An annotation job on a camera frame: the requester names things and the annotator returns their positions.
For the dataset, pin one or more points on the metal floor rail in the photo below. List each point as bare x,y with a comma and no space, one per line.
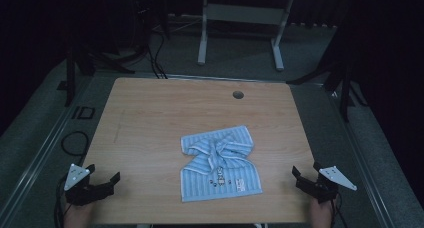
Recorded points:
360,161
40,154

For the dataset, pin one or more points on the person's left hand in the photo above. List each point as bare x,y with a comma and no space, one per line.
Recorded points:
77,216

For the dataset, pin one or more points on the person's right hand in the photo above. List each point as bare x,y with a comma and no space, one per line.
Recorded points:
320,214

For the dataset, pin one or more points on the black metal stand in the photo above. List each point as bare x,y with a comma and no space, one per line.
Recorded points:
345,88
71,78

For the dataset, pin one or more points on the blue striped towel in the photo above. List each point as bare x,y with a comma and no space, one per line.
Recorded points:
220,174

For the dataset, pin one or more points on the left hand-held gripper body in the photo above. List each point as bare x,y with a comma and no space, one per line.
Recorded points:
78,188

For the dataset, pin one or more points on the white metal desk frame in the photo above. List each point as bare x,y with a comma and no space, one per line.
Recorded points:
246,14

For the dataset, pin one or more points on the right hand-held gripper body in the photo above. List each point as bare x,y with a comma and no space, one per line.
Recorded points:
328,188

